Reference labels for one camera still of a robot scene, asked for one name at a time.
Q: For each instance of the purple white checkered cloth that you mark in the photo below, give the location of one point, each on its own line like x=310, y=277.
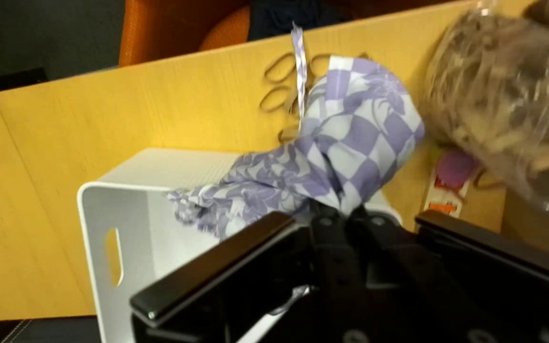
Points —
x=352, y=134

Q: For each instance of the white plastic storage box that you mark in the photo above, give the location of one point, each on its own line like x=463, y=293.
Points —
x=148, y=192

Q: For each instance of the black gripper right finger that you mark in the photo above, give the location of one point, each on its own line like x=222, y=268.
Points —
x=478, y=268

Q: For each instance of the tan rubber band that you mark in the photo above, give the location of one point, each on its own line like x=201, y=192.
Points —
x=264, y=102
x=268, y=72

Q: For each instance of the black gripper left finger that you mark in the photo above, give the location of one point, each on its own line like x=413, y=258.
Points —
x=224, y=268

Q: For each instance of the pink white packet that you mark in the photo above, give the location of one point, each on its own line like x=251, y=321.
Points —
x=453, y=182

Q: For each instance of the orange shell chair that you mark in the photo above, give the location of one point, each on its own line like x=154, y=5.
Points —
x=173, y=30

